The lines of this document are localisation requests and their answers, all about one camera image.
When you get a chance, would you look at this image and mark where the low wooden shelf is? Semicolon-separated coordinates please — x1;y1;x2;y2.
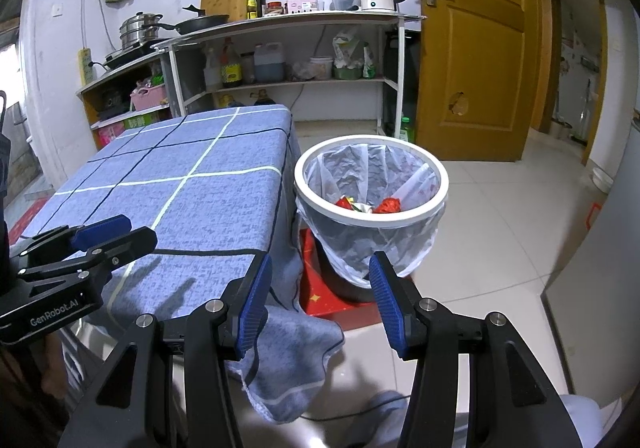
77;48;173;151

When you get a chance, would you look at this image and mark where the pink carton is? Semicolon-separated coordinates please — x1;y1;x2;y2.
97;123;126;149

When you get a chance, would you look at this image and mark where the white bin with liner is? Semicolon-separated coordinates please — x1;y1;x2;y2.
295;140;447;289

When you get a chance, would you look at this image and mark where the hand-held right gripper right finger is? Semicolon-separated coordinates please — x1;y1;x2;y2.
367;251;583;448

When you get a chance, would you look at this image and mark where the yellow label bottle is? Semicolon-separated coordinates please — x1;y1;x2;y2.
220;38;245;88

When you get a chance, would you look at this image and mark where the large white appliance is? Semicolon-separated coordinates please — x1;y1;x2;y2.
542;108;640;409

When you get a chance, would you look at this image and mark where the grey floor cable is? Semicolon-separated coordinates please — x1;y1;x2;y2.
295;393;416;424

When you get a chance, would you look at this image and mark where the white metal shelf rack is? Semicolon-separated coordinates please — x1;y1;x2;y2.
152;10;428;139

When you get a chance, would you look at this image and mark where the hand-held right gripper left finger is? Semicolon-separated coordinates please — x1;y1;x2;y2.
57;254;273;448

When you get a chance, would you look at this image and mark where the white basin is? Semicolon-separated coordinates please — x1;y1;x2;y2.
591;167;615;193

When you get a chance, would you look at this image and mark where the pink plastic basket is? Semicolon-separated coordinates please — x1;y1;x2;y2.
130;84;168;111

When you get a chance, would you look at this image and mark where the white plastic bucket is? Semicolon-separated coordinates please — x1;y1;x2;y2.
307;56;334;81

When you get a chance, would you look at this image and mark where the blue checked tablecloth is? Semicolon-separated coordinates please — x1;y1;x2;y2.
10;105;346;424

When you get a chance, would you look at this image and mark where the person's left forearm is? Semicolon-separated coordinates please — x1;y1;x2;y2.
0;343;61;448

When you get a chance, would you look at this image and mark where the black induction cooker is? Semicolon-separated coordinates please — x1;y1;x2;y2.
104;44;161;71

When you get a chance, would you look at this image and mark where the clear jerry can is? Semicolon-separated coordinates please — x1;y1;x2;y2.
253;42;287;82

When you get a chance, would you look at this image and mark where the red floor mat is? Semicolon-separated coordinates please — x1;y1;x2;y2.
7;195;51;246

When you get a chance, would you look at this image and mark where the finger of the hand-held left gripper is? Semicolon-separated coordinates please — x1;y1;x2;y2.
10;215;132;259
20;227;158;299

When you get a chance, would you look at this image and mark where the green carton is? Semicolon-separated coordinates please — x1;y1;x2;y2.
122;110;161;131

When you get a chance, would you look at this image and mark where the clear plastic bottle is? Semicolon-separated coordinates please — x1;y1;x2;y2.
202;48;223;89

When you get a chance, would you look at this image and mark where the yellow wooden door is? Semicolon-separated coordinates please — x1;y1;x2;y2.
414;0;541;163

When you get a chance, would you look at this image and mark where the white plastic bag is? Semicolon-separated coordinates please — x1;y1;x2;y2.
332;30;371;68

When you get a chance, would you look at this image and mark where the yellow power strip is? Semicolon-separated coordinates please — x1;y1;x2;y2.
77;48;96;83

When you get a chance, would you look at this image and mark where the black pot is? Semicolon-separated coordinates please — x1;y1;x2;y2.
97;86;133;119

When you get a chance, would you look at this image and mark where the black frying pan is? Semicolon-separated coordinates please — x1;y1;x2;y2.
170;5;231;36

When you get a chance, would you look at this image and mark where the person's left hand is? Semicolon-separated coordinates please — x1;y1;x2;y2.
40;330;68;394

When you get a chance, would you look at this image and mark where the red cardboard box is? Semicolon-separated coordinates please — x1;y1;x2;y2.
300;228;381;319

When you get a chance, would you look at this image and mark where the steel steamer pot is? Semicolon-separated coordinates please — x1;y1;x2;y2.
119;12;163;48

